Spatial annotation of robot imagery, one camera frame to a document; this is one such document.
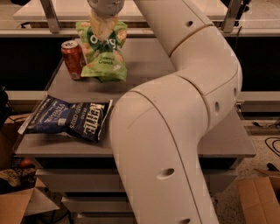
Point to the cardboard box at left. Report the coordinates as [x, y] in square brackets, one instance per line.
[16, 202]

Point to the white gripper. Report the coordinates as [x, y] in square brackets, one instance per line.
[105, 6]

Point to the metal railing frame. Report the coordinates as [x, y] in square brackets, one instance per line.
[225, 14]

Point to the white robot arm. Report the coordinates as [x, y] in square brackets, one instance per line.
[155, 128]

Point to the red coke can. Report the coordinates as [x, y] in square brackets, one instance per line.
[73, 57]

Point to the cardboard box at right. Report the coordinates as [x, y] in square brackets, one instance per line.
[260, 198]

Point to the grey drawer cabinet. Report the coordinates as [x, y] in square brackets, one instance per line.
[85, 174]

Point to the green rice chip bag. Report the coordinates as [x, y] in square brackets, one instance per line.
[104, 59]

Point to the cardboard box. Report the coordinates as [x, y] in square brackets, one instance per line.
[260, 198]
[16, 202]

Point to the blue kettle chips bag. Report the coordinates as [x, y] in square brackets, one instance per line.
[82, 120]

